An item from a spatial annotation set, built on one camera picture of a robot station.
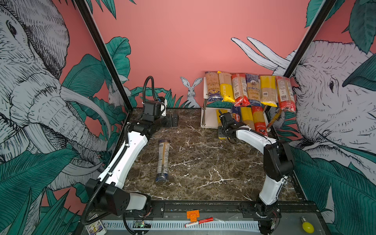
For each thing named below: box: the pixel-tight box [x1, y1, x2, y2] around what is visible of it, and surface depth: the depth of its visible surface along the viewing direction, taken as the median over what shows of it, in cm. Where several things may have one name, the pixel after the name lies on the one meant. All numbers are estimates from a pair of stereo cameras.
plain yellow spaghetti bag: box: [240, 106, 256, 131], surface depth 106 cm
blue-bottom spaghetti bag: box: [205, 71, 224, 102], surface depth 81 cm
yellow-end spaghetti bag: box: [217, 70, 235, 103], surface depth 82 cm
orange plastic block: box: [186, 209, 200, 223], surface depth 73 cm
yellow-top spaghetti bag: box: [259, 75, 278, 108], surface depth 81 cm
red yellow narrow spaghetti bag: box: [251, 105, 268, 137], surface depth 106 cm
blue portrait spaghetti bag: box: [245, 73, 262, 107], surface depth 81 cm
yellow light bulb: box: [300, 216, 315, 234], surface depth 70 cm
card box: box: [84, 213, 107, 235], surface depth 69 cm
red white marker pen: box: [184, 216, 214, 228], surface depth 71 cm
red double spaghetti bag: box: [275, 75, 296, 113], surface depth 78 cm
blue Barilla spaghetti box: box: [232, 104, 242, 123], surface depth 109 cm
